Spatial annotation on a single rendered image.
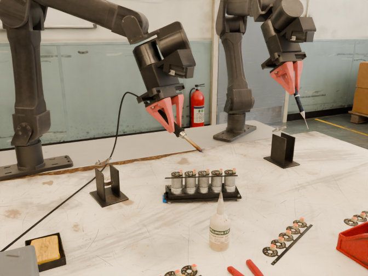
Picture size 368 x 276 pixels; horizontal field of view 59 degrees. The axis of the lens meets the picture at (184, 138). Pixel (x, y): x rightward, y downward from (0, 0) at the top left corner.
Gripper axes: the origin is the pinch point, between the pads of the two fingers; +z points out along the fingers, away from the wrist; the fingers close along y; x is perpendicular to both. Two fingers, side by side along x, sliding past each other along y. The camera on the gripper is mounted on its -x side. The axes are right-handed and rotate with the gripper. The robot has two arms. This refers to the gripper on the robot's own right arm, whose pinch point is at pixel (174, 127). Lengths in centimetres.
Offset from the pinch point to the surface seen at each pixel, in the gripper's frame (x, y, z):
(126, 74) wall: 188, 160, -76
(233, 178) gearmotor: -10.0, 0.7, 14.5
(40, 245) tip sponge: 4.9, -33.8, 11.2
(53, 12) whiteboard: 185, 105, -137
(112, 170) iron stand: 9.2, -13.2, 4.0
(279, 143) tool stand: -9.2, 26.5, 13.3
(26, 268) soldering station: -11.4, -41.9, 10.5
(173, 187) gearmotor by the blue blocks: -1.4, -7.8, 11.7
